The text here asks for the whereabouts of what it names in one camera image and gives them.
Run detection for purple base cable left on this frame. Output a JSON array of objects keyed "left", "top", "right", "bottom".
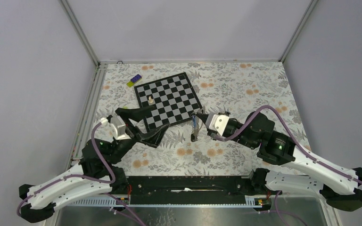
[{"left": 99, "top": 190, "right": 152, "bottom": 226}]

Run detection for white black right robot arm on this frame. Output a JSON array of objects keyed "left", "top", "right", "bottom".
[{"left": 194, "top": 111, "right": 362, "bottom": 212}]

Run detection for floral table mat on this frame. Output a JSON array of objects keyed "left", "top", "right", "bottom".
[{"left": 94, "top": 62, "right": 309, "bottom": 176}]

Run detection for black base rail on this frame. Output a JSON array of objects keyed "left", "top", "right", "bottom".
[{"left": 109, "top": 176, "right": 267, "bottom": 205}]

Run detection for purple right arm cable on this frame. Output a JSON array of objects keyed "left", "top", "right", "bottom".
[{"left": 214, "top": 105, "right": 362, "bottom": 199}]

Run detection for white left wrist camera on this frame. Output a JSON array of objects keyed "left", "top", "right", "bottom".
[{"left": 99, "top": 115, "right": 131, "bottom": 141}]

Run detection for black grey chessboard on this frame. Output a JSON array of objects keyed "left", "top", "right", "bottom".
[{"left": 134, "top": 72, "right": 202, "bottom": 132}]

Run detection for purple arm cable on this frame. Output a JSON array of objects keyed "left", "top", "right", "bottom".
[
  {"left": 214, "top": 105, "right": 362, "bottom": 199},
  {"left": 16, "top": 120, "right": 116, "bottom": 217}
]

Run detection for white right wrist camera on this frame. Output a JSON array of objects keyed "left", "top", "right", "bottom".
[{"left": 205, "top": 113, "right": 230, "bottom": 136}]

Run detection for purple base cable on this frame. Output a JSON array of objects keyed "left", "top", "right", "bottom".
[
  {"left": 255, "top": 190, "right": 306, "bottom": 226},
  {"left": 99, "top": 190, "right": 152, "bottom": 226}
]

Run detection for purple yellow toy brick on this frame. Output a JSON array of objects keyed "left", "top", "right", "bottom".
[{"left": 127, "top": 74, "right": 142, "bottom": 87}]

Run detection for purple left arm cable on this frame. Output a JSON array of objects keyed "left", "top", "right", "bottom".
[{"left": 16, "top": 120, "right": 116, "bottom": 217}]

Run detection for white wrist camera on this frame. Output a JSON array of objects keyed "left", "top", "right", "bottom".
[
  {"left": 205, "top": 113, "right": 230, "bottom": 136},
  {"left": 99, "top": 115, "right": 131, "bottom": 141}
]

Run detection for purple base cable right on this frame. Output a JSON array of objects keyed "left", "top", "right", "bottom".
[{"left": 255, "top": 190, "right": 306, "bottom": 226}]

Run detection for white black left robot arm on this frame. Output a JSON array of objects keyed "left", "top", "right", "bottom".
[{"left": 16, "top": 105, "right": 170, "bottom": 223}]

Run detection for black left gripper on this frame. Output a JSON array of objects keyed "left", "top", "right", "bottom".
[{"left": 108, "top": 106, "right": 171, "bottom": 164}]

